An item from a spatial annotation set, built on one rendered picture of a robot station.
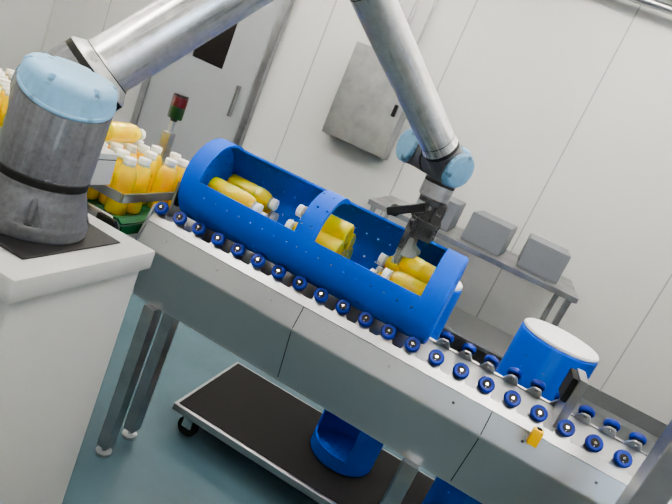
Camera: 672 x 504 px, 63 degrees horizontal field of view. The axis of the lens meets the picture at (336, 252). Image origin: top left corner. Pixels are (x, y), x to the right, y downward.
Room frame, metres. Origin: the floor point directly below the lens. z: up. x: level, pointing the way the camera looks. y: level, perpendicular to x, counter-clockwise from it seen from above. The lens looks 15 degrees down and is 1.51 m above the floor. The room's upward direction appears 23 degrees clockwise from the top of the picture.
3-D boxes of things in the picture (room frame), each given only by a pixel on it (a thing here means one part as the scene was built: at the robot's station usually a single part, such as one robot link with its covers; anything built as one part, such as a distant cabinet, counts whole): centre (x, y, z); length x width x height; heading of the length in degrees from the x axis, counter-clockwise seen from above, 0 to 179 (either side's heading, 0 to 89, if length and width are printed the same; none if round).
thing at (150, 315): (1.70, 0.49, 0.31); 0.06 x 0.06 x 0.63; 75
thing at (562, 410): (1.45, -0.75, 1.00); 0.10 x 0.04 x 0.15; 165
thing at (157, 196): (1.80, 0.62, 0.96); 0.40 x 0.01 x 0.03; 165
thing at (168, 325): (1.83, 0.46, 0.31); 0.06 x 0.06 x 0.63; 75
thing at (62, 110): (0.90, 0.51, 1.29); 0.17 x 0.15 x 0.18; 35
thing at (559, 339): (1.92, -0.87, 1.03); 0.28 x 0.28 x 0.01
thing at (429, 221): (1.58, -0.20, 1.28); 0.09 x 0.08 x 0.12; 75
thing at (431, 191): (1.59, -0.19, 1.36); 0.10 x 0.09 x 0.05; 165
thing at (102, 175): (1.55, 0.81, 1.05); 0.20 x 0.10 x 0.10; 75
